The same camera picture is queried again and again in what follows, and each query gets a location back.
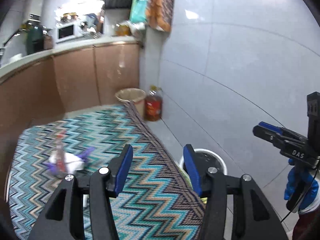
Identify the person's right hand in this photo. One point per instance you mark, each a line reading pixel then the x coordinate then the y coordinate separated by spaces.
pixel 291 185

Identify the copper kitchen counter cabinets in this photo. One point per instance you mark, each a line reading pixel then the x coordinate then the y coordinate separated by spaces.
pixel 80 80

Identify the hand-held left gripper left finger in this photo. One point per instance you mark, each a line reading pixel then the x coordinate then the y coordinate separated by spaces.
pixel 122 175

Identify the cooking oil bottle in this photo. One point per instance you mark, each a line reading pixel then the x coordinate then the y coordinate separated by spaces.
pixel 153 107

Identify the blue grey cloth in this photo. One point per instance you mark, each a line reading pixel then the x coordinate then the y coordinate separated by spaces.
pixel 90 18

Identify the glass pot with lid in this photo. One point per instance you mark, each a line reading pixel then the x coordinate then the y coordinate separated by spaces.
pixel 69 18

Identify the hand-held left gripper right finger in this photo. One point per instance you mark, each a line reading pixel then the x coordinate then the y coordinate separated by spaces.
pixel 193 172

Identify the white water heater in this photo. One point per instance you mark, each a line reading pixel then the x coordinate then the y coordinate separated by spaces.
pixel 33 18

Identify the beige waste bin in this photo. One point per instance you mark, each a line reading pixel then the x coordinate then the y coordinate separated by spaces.
pixel 132 97

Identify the zigzag knitted table cloth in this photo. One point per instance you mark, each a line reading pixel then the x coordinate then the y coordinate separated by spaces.
pixel 140 135

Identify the white microwave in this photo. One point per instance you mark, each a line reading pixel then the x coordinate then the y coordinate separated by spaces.
pixel 67 32

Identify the orange floral apron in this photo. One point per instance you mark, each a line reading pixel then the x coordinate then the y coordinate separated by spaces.
pixel 161 5

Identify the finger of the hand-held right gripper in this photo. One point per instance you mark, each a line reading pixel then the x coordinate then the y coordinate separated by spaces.
pixel 266 136
pixel 268 126

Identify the white tissue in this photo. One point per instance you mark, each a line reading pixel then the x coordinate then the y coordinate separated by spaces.
pixel 72 161

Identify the white bin with black liner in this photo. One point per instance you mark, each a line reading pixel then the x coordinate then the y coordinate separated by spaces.
pixel 220 160

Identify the person's right forearm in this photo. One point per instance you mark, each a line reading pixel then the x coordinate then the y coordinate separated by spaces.
pixel 308 226

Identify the teal plastic bag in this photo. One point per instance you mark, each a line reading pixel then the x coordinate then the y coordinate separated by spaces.
pixel 138 11

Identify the white bowl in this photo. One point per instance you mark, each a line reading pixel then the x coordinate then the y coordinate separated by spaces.
pixel 16 58

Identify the yellow food bag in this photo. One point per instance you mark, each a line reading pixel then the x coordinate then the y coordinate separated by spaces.
pixel 123 30

